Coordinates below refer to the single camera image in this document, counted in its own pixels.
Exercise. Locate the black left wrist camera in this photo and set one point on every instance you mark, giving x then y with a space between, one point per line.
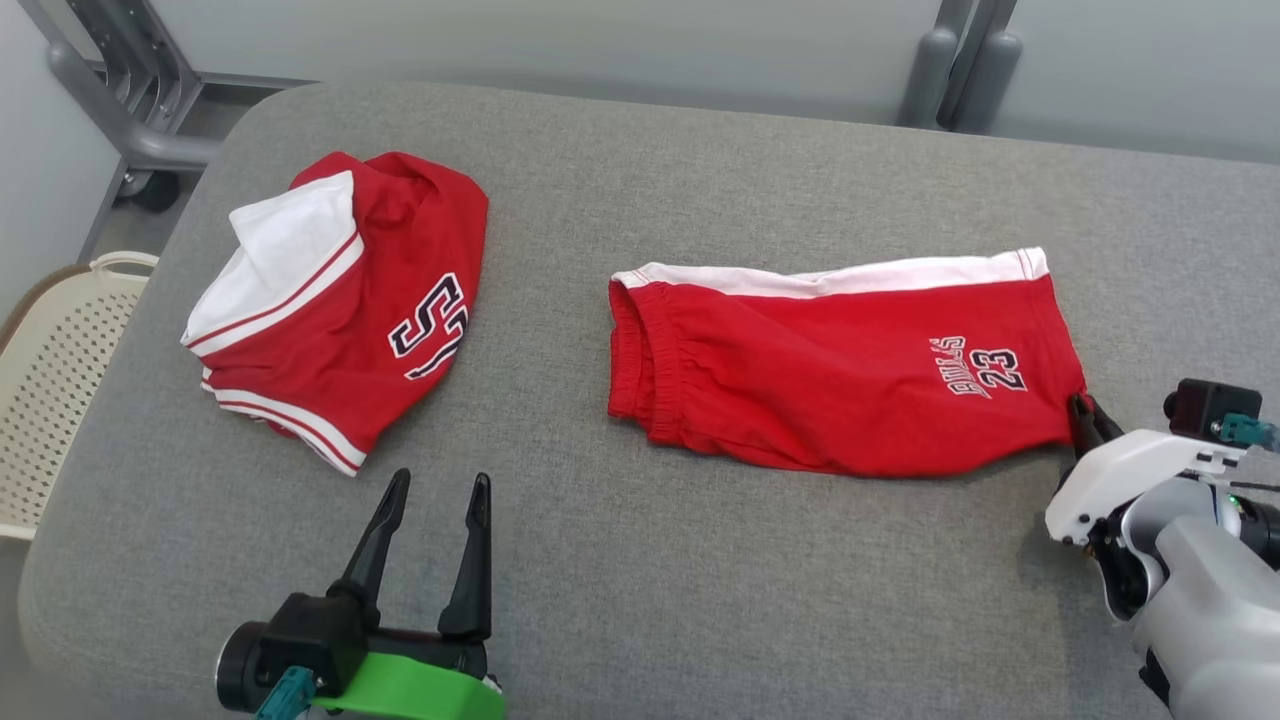
300 640

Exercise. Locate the grey metal partition post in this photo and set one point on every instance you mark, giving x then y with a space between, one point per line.
960 70

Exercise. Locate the grey metal wheeled frame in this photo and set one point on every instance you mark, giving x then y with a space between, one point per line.
130 110

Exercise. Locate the teal right camera connector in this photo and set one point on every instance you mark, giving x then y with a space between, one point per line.
1245 432

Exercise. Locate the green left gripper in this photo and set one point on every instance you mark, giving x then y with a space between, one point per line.
420 690

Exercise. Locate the red white jersey shirt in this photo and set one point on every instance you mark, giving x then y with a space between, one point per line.
340 350

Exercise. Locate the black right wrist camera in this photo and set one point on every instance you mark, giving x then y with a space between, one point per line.
1205 405

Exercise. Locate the teal camera connector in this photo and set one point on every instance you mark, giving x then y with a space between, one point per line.
285 695
1245 432

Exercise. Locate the cream perforated laundry basket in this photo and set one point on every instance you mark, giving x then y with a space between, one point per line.
60 390

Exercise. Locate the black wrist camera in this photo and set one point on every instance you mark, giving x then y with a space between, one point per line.
300 640
1205 405

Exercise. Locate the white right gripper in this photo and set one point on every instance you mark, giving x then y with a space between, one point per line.
1120 470

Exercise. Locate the teal left camera connector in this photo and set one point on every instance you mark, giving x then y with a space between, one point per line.
285 695

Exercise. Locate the red shorts white stripe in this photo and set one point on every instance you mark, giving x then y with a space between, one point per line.
830 370

